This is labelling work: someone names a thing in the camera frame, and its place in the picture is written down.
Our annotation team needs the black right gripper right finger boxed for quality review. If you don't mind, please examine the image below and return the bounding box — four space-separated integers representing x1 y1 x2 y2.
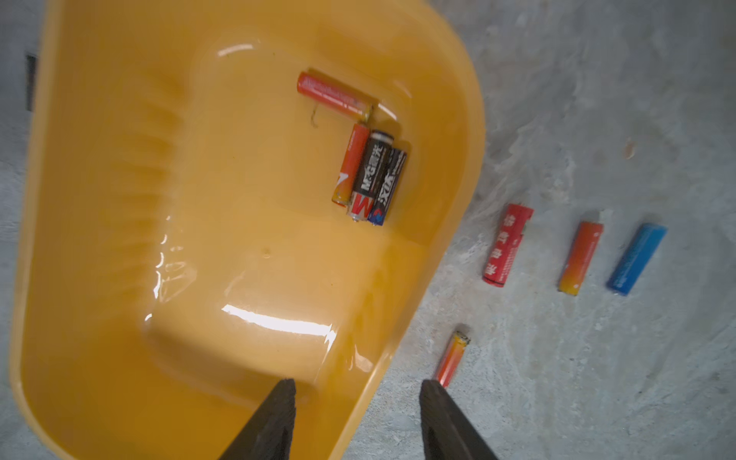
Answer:
419 379 498 460

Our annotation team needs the dark blue battery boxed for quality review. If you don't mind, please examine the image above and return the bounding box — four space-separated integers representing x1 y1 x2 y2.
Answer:
368 149 408 226

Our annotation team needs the slim red orange battery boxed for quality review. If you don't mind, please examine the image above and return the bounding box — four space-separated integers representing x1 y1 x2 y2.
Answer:
332 124 371 207

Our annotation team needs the black red silver battery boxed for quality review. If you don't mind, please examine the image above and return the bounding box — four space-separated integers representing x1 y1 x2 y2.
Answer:
347 130 394 222

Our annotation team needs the red battery with yellow text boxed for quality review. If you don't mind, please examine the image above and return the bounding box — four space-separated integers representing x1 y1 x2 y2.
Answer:
483 203 534 288

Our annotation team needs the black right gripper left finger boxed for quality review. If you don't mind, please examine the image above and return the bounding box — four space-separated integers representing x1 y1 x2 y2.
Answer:
218 379 296 460

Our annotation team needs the yellow plastic storage tray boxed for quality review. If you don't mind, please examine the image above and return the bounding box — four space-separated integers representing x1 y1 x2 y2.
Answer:
10 1 485 459

